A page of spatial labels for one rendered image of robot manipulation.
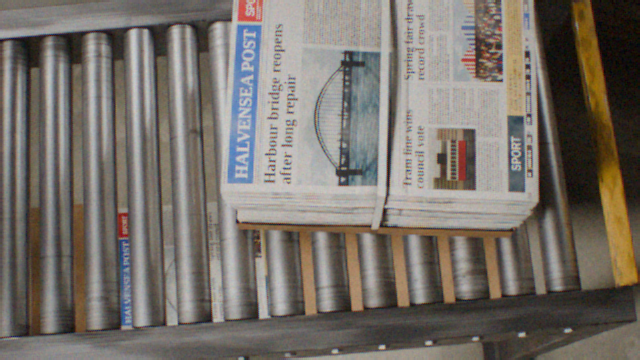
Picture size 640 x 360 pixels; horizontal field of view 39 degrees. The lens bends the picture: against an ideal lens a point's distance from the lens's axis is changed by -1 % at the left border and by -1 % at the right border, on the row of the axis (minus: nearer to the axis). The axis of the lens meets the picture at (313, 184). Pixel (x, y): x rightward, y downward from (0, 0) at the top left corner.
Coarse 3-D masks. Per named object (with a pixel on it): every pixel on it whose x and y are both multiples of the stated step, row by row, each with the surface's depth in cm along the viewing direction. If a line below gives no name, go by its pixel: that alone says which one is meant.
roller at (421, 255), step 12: (408, 240) 129; (420, 240) 128; (432, 240) 129; (408, 252) 129; (420, 252) 128; (432, 252) 128; (408, 264) 129; (420, 264) 127; (432, 264) 128; (408, 276) 128; (420, 276) 127; (432, 276) 127; (408, 288) 128; (420, 288) 127; (432, 288) 127; (420, 300) 126; (432, 300) 126
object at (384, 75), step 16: (384, 0) 112; (384, 16) 111; (384, 32) 110; (384, 48) 110; (384, 64) 109; (384, 80) 108; (384, 96) 108; (384, 112) 108; (384, 128) 107; (384, 144) 107; (384, 160) 107; (384, 176) 106; (384, 192) 106
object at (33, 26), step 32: (128, 0) 139; (160, 0) 139; (192, 0) 138; (224, 0) 138; (544, 0) 140; (0, 32) 138; (32, 32) 138; (64, 32) 138; (96, 32) 138; (160, 32) 140; (32, 64) 147
